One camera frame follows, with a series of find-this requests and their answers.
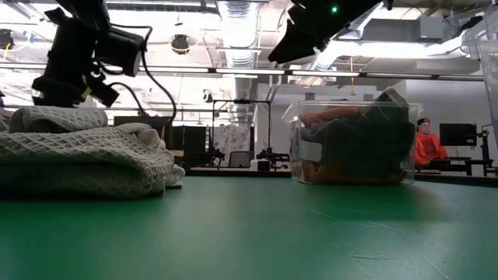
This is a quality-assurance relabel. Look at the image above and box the dark grey thin-grid towel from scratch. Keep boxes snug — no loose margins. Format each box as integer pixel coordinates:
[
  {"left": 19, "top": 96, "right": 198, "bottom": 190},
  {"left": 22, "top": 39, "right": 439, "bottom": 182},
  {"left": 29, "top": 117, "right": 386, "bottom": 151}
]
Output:
[{"left": 310, "top": 112, "right": 417, "bottom": 176}]

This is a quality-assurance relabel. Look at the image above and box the background robot workstation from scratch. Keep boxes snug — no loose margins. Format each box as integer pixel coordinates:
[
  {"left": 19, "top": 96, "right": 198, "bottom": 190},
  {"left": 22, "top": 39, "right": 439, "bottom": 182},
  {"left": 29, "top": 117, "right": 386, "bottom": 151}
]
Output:
[{"left": 209, "top": 99, "right": 291, "bottom": 172}]

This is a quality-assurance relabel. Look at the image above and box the person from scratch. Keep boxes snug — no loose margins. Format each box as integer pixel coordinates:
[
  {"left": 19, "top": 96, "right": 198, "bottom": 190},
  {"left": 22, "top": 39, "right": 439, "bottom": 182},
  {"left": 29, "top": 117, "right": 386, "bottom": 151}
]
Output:
[{"left": 414, "top": 117, "right": 451, "bottom": 169}]

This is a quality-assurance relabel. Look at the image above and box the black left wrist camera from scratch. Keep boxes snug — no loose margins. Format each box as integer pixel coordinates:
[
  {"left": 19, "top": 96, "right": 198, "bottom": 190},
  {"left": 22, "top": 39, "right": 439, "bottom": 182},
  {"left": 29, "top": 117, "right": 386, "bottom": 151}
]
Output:
[{"left": 95, "top": 26, "right": 146, "bottom": 78}]

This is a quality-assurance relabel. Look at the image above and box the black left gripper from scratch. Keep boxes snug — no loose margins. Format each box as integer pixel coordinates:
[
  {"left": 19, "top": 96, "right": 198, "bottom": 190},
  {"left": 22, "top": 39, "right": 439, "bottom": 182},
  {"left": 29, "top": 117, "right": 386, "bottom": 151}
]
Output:
[{"left": 31, "top": 7, "right": 120, "bottom": 108}]

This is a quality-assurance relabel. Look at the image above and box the grey office chair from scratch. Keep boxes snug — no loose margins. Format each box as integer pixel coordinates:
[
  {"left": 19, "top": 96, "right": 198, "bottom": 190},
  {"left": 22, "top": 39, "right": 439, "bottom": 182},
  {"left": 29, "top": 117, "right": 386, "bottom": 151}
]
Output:
[{"left": 227, "top": 150, "right": 252, "bottom": 169}]

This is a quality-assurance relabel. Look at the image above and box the light grey waffle towel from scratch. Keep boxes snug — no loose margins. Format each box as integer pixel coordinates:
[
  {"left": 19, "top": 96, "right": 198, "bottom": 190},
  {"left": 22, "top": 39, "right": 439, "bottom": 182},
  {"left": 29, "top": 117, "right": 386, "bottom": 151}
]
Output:
[{"left": 0, "top": 107, "right": 175, "bottom": 199}]

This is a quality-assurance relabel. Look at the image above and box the black computer monitor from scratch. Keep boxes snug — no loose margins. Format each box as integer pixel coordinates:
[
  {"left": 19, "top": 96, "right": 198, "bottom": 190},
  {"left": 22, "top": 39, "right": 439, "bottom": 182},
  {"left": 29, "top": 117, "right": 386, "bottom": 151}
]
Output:
[{"left": 439, "top": 123, "right": 478, "bottom": 147}]

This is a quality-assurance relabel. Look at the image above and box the black ceiling-hung camera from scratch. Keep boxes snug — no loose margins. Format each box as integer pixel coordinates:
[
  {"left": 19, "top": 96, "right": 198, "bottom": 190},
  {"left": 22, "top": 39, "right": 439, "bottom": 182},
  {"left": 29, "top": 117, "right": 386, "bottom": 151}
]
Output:
[{"left": 170, "top": 33, "right": 191, "bottom": 55}]

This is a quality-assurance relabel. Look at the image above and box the horizontal rig rail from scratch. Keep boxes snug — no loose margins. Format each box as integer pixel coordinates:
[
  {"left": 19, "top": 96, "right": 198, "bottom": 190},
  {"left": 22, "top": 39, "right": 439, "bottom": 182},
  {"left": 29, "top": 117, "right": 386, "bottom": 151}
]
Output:
[{"left": 0, "top": 62, "right": 486, "bottom": 82}]

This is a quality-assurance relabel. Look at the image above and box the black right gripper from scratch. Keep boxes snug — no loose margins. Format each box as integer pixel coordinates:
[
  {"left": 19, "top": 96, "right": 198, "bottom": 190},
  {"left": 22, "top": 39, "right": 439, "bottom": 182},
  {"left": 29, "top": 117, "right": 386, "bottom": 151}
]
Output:
[{"left": 268, "top": 0, "right": 392, "bottom": 65}]

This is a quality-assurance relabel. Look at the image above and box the white pink-striped towel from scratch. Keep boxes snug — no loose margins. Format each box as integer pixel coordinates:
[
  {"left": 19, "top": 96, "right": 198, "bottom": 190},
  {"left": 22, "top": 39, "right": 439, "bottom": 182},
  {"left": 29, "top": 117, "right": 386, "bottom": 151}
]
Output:
[{"left": 135, "top": 128, "right": 186, "bottom": 190}]

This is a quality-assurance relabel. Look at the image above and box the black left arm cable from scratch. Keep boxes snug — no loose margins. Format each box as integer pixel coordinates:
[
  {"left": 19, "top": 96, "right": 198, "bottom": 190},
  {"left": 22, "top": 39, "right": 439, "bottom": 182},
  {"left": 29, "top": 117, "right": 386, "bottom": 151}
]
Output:
[{"left": 96, "top": 23, "right": 178, "bottom": 125}]

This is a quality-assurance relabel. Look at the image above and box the silver ventilation duct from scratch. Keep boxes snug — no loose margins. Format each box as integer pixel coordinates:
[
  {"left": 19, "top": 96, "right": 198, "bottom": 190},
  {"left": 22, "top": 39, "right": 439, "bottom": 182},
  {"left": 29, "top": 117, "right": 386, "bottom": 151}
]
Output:
[{"left": 216, "top": 0, "right": 261, "bottom": 114}]

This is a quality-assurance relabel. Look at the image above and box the clear plastic bin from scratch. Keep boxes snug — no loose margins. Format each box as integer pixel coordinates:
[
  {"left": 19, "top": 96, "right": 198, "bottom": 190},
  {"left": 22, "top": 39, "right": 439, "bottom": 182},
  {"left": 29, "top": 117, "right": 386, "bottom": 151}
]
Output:
[
  {"left": 462, "top": 3, "right": 498, "bottom": 149},
  {"left": 282, "top": 100, "right": 423, "bottom": 186}
]

